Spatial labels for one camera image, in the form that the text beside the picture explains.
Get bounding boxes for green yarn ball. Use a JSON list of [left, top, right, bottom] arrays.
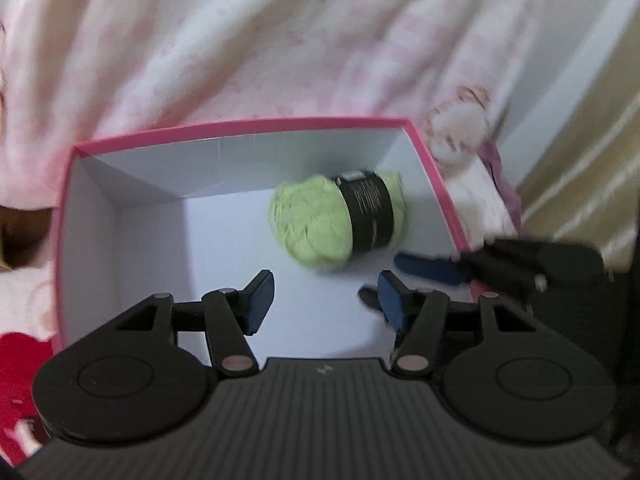
[[269, 170, 407, 271]]

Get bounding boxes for beige curtain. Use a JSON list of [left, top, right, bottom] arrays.
[[518, 20, 639, 270]]

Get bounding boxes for pink cardboard box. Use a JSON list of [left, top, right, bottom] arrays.
[[55, 118, 469, 360]]

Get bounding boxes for bear print bed blanket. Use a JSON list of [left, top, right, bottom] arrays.
[[1, 263, 58, 466]]

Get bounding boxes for brown pillow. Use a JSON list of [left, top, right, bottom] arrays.
[[0, 207, 52, 271]]

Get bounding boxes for pink cartoon pillow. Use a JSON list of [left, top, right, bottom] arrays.
[[0, 0, 559, 208]]

